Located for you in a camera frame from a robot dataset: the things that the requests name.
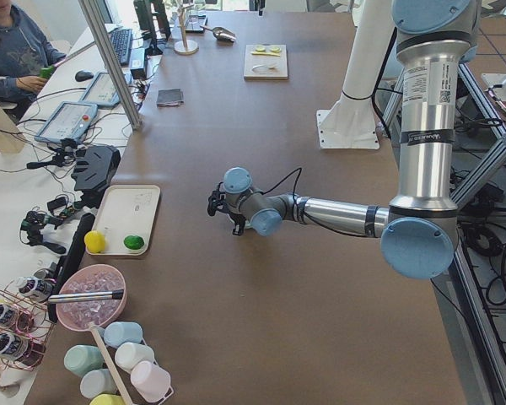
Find white plastic spoon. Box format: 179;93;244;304
251;64;277;72

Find green lime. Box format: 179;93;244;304
123;235;145;251

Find blue teach pendant near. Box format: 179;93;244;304
34;101;99;144

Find beige rabbit tray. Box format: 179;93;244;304
86;185;160;257

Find copper wire bottle rack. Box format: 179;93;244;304
0;277;54;371

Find seated person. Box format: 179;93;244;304
0;1;66;120

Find pink bowl with ice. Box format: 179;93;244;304
56;264;127;332

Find blue teach pendant far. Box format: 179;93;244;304
80;72;120;109

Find bamboo cutting board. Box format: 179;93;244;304
243;44;288;80

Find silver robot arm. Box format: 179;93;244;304
207;1;481;279

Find metal scoop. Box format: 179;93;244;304
202;25;236;43

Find yellow plastic knife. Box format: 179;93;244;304
250;51;282;57

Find aluminium frame post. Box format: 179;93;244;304
78;0;142;131

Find blue teach pendant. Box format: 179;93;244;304
34;101;99;144
80;72;120;109

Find black computer mouse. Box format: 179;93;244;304
74;70;94;83

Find metal tongs in bowl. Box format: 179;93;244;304
47;289;125;304

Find yellow lemon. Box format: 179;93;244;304
83;230;106;254

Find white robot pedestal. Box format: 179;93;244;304
316;0;396;149

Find black keyboard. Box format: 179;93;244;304
109;28;133;66

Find black gripper stand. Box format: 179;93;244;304
71;145;121;210

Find grey folded cloth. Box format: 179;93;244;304
156;89;184;107

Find wooden mug tree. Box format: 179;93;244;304
174;1;199;56

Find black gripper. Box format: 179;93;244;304
207;182;242;235

